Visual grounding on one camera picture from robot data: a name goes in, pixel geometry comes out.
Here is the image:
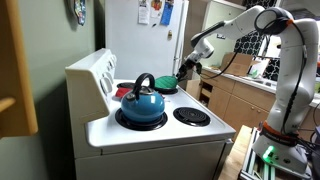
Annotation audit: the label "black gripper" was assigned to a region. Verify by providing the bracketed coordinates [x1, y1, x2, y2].
[175, 59, 201, 83]

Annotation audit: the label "round green quilted towel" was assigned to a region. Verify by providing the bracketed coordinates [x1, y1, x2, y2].
[153, 75, 180, 90]

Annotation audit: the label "white stove knob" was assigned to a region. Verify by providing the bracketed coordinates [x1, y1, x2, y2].
[103, 70, 115, 84]
[99, 77, 114, 97]
[109, 54, 118, 70]

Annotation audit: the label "white electric stove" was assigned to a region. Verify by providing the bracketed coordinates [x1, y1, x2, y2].
[64, 48, 237, 180]

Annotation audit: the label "small black coil burner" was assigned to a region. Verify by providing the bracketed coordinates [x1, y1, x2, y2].
[116, 81, 136, 90]
[172, 106, 212, 127]

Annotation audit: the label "large black coil burner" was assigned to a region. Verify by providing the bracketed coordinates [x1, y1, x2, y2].
[114, 107, 169, 132]

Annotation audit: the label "white refrigerator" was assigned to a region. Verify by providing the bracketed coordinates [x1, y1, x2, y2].
[104, 0, 190, 88]

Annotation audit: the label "red oven mitt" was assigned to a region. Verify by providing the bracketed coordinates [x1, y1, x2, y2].
[114, 87, 133, 100]

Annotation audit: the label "large cardboard box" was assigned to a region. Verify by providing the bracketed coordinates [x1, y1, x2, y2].
[220, 52, 262, 78]

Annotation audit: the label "wooden kitchen cabinets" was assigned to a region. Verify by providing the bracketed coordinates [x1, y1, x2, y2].
[199, 68, 320, 141]

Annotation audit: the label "blue paper note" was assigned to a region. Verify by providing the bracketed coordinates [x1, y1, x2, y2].
[160, 0, 175, 27]

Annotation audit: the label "white paper note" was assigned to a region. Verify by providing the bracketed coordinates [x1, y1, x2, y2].
[137, 0, 151, 25]

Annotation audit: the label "colourful paper note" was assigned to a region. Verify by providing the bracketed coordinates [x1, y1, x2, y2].
[150, 0, 165, 19]

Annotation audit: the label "black white patterned panel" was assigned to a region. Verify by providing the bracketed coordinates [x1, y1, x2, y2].
[233, 0, 282, 82]

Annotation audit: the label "small green object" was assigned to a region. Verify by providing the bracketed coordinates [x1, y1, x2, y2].
[249, 68, 265, 80]

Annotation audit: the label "blue kettle with black handle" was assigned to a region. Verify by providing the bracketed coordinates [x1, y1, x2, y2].
[120, 72, 166, 124]

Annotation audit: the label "aluminium robot frame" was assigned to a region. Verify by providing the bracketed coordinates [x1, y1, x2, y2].
[239, 126, 316, 180]

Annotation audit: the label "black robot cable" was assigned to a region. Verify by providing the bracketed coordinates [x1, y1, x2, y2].
[191, 19, 309, 134]

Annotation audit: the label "colourful wall ornament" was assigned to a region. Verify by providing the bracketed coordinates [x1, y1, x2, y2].
[72, 0, 88, 26]

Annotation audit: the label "wooden wall rack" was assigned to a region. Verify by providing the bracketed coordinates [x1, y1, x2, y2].
[0, 0, 39, 138]

